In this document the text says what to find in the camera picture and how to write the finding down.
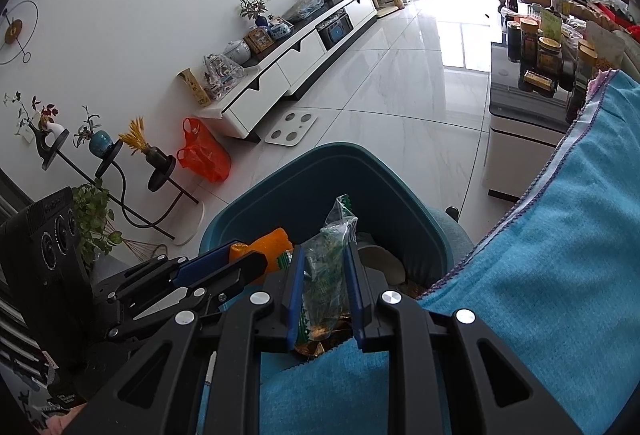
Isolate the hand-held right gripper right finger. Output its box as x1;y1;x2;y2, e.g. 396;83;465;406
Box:
343;242;583;435

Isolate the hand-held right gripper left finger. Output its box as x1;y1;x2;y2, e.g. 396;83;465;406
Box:
62;245;307;435

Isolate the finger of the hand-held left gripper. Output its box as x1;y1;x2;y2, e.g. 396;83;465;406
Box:
120;242;242;289
105;253;266;342

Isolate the clear green printed wrapper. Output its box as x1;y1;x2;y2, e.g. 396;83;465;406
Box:
295;194;359;356

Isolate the orange foil wrapper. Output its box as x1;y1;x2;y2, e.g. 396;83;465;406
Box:
227;227;296;287

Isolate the teal plastic bin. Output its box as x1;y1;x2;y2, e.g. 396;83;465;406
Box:
198;142;454;317

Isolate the person's left forearm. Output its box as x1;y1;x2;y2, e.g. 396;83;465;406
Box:
42;406;89;435

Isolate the green leafy floor plant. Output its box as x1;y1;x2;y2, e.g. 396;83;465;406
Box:
72;182;124;267

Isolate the black curved plant stand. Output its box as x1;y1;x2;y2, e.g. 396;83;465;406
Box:
27;122;206;247

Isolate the orange plastic bag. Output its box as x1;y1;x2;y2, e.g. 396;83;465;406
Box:
175;117;232;184

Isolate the grey blue chair seat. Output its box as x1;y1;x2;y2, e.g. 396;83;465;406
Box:
427;206;474;267

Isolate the black vase with wheat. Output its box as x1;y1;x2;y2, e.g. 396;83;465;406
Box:
118;116;174;168

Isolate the blue vase with sprigs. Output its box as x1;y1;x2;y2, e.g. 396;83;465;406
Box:
73;104;114;156

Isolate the white vase with red flowers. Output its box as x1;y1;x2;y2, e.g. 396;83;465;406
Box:
3;90;71;151

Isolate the white bathroom scale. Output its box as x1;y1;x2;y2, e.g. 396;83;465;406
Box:
264;110;320;146

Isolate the yellow gift box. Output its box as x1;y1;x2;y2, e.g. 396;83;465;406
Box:
177;68;212;108

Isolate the ship model in clear wrap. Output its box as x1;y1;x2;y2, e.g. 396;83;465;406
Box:
202;53;246;98

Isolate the blue floral blanket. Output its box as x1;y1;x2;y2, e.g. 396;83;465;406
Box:
259;69;640;435

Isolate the white ceramic jar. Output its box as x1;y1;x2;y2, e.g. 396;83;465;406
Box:
222;39;251;65

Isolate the white TV cabinet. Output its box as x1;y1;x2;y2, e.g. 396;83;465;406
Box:
207;0;380;144

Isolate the blue white porcelain jar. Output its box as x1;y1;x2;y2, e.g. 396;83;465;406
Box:
267;17;292;40

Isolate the glass top coffee table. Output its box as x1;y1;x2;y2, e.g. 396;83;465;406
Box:
482;7;574;204

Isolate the small plant in blue vase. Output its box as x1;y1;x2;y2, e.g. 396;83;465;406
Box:
238;0;269;28

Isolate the clear wrapped bundle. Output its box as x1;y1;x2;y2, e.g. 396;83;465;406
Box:
282;0;324;22

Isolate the cluster of glass jars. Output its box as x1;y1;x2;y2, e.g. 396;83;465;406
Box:
504;0;602;126

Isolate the green paper carton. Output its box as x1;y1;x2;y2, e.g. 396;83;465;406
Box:
539;9;564;38

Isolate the brown paper bag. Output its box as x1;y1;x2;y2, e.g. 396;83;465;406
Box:
582;19;626;71

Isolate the red cloth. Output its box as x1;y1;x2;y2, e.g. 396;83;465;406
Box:
597;2;640;28

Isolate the green brown sectional sofa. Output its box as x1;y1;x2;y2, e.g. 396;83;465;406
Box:
505;0;640;36

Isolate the wooden picture frame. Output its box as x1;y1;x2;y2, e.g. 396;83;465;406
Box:
243;27;275;55

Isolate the round wire wall clock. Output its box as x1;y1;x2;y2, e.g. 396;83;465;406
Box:
0;0;39;66

